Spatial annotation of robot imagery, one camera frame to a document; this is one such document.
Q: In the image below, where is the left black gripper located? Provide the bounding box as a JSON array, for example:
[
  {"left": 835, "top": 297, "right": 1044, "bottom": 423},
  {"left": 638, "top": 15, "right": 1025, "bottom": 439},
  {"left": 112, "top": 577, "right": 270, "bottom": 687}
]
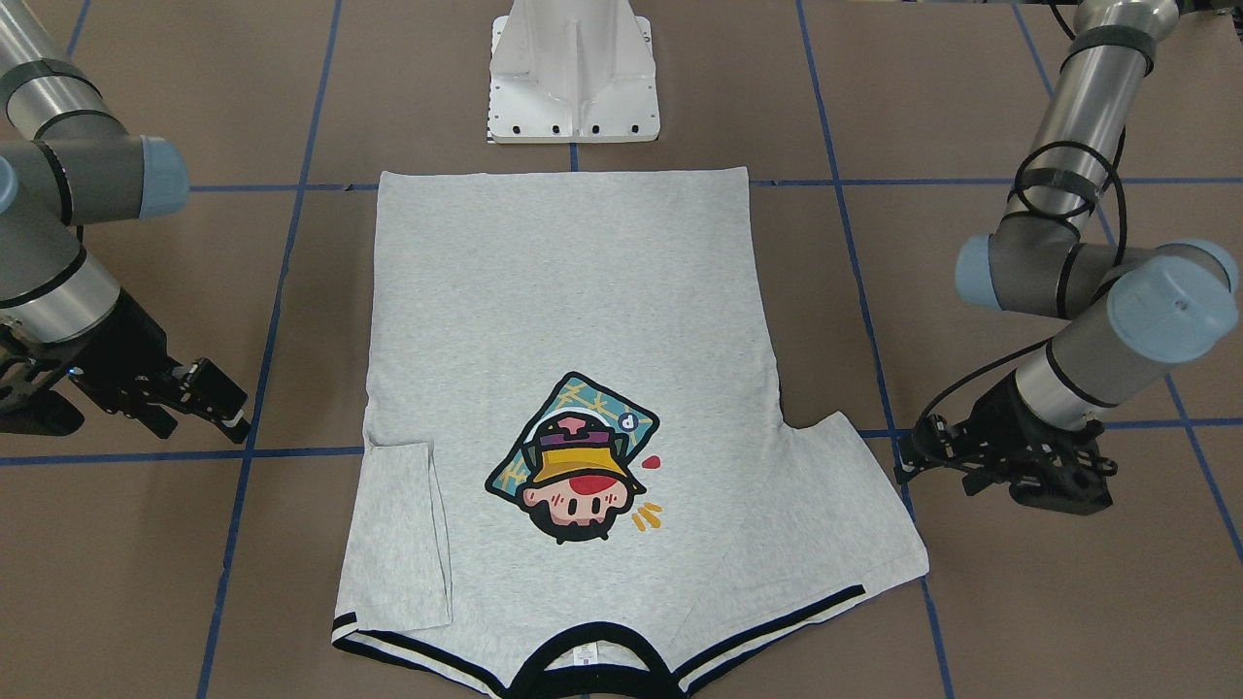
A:
[{"left": 892, "top": 377, "right": 1117, "bottom": 515}]

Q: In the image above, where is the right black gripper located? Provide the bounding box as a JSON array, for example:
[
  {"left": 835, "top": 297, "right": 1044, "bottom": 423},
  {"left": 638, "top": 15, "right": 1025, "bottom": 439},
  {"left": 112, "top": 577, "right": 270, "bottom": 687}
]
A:
[{"left": 1, "top": 291, "right": 252, "bottom": 444}]

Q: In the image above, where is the grey cartoon print t-shirt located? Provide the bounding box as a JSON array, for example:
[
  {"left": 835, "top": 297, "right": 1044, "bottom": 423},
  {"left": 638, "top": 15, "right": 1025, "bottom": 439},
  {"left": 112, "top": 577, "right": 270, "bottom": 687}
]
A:
[{"left": 329, "top": 167, "right": 929, "bottom": 698}]

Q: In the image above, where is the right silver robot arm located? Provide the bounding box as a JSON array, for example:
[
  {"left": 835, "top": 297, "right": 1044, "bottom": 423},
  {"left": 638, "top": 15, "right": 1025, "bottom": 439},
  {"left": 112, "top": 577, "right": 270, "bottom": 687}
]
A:
[{"left": 1, "top": 1, "right": 250, "bottom": 444}]

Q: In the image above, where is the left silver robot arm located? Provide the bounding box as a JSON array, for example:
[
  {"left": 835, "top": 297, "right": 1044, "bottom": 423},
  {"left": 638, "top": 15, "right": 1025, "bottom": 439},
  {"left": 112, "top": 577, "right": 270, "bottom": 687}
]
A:
[{"left": 895, "top": 1, "right": 1241, "bottom": 515}]

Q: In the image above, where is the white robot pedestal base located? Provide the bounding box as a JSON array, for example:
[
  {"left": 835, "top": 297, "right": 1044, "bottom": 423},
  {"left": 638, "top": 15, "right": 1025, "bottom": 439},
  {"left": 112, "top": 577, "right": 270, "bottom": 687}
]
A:
[{"left": 486, "top": 1, "right": 661, "bottom": 146}]

